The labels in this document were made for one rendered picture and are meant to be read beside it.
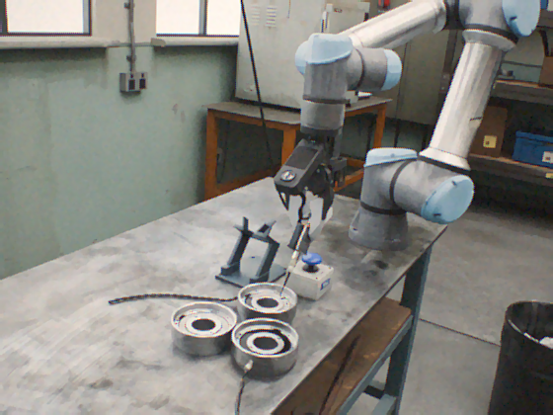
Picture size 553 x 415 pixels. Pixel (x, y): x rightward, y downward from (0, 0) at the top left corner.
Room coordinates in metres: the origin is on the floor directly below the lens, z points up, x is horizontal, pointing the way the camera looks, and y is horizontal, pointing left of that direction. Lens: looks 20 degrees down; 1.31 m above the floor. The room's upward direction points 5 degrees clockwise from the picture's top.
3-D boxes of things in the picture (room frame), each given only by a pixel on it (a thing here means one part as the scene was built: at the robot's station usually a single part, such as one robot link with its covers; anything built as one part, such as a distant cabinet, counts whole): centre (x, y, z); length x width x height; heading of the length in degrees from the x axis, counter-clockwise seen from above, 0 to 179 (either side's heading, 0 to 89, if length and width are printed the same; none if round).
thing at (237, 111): (3.61, -0.15, 0.39); 1.50 x 0.62 x 0.78; 150
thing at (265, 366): (0.72, 0.00, 0.82); 0.10 x 0.10 x 0.04
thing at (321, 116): (0.95, -0.06, 1.15); 0.08 x 0.08 x 0.05
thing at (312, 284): (0.96, -0.08, 0.82); 0.08 x 0.07 x 0.05; 150
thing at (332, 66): (0.95, -0.07, 1.23); 0.09 x 0.08 x 0.11; 127
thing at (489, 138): (4.11, -1.51, 0.64); 0.49 x 0.40 x 0.37; 65
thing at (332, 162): (0.95, -0.07, 1.07); 0.09 x 0.08 x 0.12; 148
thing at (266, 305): (0.84, 0.00, 0.82); 0.10 x 0.10 x 0.04
